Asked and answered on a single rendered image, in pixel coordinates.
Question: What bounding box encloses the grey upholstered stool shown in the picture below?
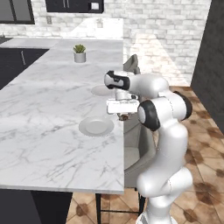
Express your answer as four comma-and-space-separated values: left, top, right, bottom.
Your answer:
123, 53, 141, 75
95, 112, 158, 224

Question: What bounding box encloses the white round plate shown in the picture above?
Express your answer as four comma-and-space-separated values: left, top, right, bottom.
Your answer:
78, 115, 116, 137

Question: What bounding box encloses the dark counter base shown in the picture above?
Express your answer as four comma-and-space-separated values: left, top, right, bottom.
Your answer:
0, 188, 74, 224

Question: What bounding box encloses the green plant in white pot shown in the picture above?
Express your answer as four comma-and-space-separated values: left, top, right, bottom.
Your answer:
73, 44, 88, 64

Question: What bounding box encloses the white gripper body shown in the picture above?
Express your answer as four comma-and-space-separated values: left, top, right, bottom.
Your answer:
106, 98, 140, 116

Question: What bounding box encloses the brown chicken drumstick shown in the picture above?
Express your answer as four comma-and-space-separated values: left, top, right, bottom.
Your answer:
117, 113, 131, 122

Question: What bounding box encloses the dark wall cupboard run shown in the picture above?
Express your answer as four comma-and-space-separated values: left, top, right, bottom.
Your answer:
45, 0, 105, 14

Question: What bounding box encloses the dark base cupboard run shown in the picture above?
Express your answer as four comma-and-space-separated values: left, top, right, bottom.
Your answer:
0, 47, 49, 90

